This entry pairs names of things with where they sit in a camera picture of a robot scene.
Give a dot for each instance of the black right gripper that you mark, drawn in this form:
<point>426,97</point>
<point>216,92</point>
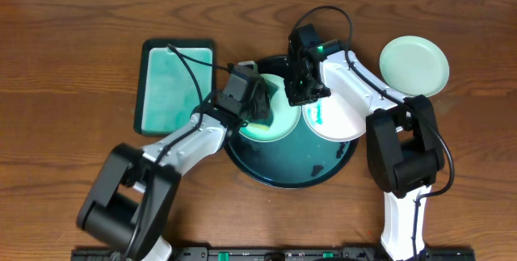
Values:
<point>296,98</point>

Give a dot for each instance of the green yellow sponge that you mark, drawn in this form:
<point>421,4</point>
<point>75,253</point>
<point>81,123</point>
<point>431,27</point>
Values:
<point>260,125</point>

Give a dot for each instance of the mint green plate with stain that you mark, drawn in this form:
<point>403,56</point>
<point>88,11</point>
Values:
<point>284,117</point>

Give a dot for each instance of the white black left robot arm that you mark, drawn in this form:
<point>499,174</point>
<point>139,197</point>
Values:
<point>128,203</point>

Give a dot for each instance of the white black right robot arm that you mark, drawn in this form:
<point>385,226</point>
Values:
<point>404,149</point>

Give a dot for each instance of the round black tray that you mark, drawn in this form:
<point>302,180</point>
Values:
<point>301,159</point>

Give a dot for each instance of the rectangular black soapy water tray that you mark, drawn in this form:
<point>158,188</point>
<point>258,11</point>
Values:
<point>166,93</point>

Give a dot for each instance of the white plate with green stain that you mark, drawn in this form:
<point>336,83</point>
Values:
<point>334,119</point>

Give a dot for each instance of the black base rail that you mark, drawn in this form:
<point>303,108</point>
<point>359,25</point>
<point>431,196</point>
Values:
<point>365,253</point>

